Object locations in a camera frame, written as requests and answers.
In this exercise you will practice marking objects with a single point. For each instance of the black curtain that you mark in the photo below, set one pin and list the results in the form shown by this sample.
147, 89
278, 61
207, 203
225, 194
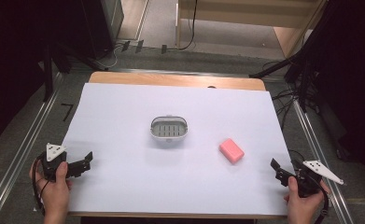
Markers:
354, 77
12, 56

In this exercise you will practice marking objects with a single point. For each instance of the black stand leg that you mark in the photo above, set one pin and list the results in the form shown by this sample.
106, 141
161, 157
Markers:
276, 68
48, 77

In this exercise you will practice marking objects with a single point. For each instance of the person's left hand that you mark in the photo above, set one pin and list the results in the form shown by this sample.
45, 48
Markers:
54, 194

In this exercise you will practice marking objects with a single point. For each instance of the white soap dish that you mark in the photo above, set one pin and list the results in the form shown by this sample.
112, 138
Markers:
169, 129

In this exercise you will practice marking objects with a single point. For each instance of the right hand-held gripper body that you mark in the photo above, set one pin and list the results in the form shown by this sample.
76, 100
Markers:
314, 175

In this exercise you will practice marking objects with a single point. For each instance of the pink soap bar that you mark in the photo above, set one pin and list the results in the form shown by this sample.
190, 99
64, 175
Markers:
231, 151

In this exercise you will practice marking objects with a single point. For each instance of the dark cabinet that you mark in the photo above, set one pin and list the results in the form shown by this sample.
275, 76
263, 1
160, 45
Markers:
107, 21

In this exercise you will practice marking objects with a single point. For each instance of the metal floor rail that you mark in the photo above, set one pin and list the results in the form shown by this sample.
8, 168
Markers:
18, 158
320, 155

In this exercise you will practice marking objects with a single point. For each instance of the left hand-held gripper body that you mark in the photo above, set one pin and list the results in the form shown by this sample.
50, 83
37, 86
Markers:
53, 163

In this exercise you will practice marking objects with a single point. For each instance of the person's right hand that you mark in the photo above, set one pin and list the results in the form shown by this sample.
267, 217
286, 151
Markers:
304, 207

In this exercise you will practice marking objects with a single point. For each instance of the white paper sheet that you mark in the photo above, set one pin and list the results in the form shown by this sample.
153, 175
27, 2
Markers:
133, 174

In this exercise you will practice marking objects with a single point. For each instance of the light wooden shelf unit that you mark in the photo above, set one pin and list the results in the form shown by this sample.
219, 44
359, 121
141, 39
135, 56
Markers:
239, 12

